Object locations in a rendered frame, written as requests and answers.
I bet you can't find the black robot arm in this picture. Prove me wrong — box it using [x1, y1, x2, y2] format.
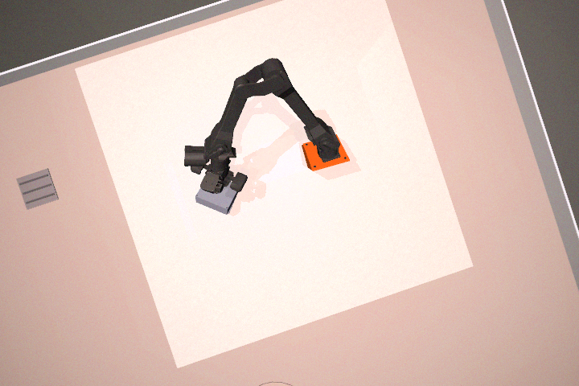
[184, 58, 341, 194]

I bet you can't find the grey sloped panel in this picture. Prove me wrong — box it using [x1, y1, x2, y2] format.
[195, 182, 238, 215]

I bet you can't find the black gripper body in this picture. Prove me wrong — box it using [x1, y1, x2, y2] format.
[191, 164, 248, 192]

